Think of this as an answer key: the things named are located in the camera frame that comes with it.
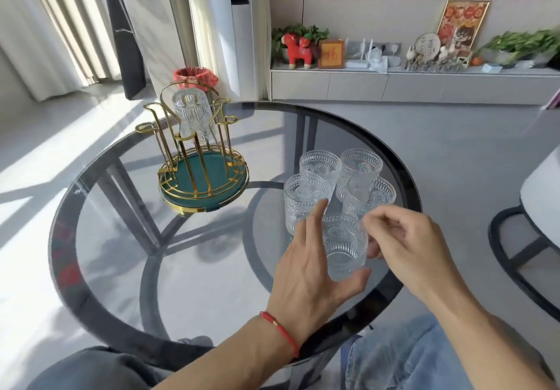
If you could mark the person's right hand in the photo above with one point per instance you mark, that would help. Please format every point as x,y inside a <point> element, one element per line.
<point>415,254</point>

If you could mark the person's left hand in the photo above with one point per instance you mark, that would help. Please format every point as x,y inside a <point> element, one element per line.
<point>306,289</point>

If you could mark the gold and green cup rack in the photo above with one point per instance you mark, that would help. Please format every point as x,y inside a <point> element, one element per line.
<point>210,184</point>

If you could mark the person's left leg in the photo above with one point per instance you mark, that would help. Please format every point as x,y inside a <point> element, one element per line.
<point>96,368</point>

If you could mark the black chair with white seat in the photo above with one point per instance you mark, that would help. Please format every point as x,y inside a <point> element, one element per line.
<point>542,192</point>

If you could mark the cluster of small figurines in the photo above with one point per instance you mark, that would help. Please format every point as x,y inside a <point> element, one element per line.
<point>437,65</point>

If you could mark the crumpled white tissue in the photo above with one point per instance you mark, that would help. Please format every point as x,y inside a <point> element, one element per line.
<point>377,63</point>

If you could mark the white router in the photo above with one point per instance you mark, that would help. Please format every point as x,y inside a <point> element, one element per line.
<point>356,64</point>

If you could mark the small pale blue box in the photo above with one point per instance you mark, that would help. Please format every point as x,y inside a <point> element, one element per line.
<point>492,68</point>

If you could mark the small orange fruit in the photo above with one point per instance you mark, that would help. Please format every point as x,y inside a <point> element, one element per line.
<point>477,61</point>

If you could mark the round white decorative plate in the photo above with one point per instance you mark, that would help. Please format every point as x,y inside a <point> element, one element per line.
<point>428,45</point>

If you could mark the small wooden framed picture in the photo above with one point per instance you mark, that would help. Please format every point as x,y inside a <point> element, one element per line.
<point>331,54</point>

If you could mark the leafy green plant bowl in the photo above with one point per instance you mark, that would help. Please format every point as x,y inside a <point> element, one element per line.
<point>516,44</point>

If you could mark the red horse figurine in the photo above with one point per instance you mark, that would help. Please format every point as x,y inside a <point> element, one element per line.
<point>299,50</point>

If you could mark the gold framed picture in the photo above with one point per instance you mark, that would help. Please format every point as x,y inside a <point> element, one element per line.
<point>463,22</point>

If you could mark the trash bin with red bag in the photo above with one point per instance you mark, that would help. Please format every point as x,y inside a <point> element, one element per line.
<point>194,76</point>

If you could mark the white standing air conditioner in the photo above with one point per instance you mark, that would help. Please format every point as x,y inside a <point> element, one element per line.
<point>243,52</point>

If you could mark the round black glass table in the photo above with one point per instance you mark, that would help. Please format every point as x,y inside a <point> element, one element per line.
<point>59,254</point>

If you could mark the green potted plant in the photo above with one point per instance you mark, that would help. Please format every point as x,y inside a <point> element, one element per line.
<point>302,30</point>

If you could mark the black marble slab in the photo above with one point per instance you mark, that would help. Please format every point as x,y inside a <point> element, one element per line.
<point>131,61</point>

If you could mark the grey vertical pipe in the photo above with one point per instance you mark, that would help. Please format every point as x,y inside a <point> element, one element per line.
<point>186,17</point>

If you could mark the beige curtain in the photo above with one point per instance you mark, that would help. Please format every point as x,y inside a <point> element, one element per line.
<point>83,22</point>

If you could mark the white sheer curtain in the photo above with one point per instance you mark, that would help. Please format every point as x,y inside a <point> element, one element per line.
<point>35,30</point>

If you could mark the grey wall socket panel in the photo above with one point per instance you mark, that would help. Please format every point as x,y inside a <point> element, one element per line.
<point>393,47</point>

